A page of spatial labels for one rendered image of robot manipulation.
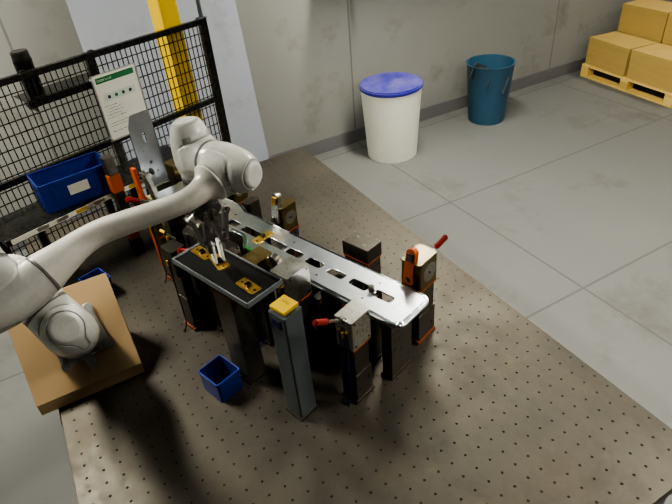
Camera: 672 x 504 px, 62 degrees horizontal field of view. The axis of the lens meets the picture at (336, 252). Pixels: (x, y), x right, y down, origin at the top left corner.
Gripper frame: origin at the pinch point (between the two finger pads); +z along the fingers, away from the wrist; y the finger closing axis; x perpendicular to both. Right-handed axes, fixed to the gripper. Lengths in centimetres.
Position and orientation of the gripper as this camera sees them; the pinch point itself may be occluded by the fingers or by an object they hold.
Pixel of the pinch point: (216, 251)
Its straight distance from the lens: 169.7
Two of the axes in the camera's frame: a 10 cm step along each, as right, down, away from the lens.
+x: -5.3, -4.7, 7.1
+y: 8.4, -3.6, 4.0
